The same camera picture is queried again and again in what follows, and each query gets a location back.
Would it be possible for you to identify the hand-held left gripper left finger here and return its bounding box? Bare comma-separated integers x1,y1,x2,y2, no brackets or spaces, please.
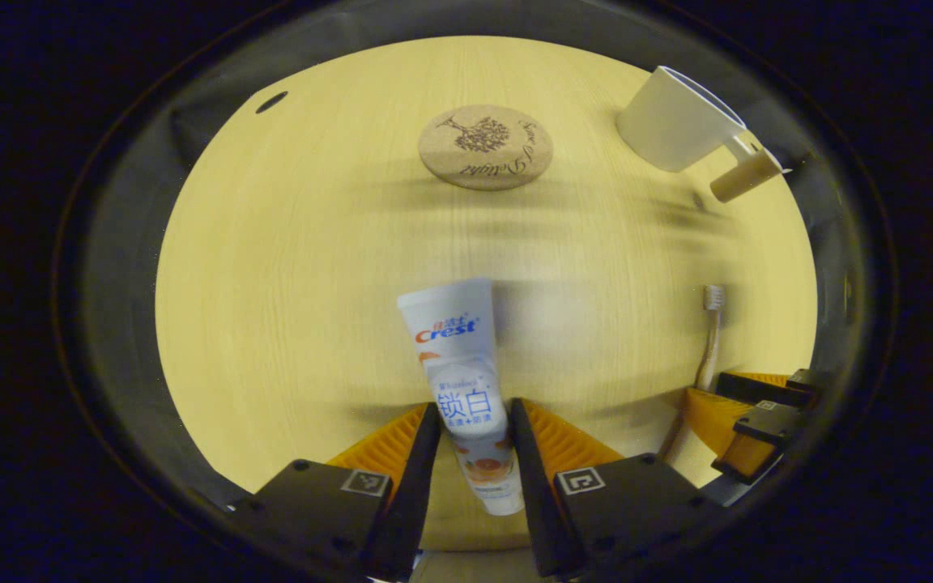
224,402,443,582

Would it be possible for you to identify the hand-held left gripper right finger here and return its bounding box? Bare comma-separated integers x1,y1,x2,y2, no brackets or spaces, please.
509,397,726,580

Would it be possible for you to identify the white toothbrush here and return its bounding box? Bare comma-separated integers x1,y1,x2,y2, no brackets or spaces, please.
657,284,728,462

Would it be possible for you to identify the white toothpaste tube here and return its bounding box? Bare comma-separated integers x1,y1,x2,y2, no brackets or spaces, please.
396,277,526,517

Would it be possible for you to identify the white cup with wooden handle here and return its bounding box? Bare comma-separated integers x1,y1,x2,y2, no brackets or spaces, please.
616,66,791,203

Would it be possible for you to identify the round cork coaster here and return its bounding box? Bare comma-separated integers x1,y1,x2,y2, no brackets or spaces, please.
418,104,555,192

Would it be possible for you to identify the wooden desktop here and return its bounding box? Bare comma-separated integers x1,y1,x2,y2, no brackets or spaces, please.
155,35,820,551

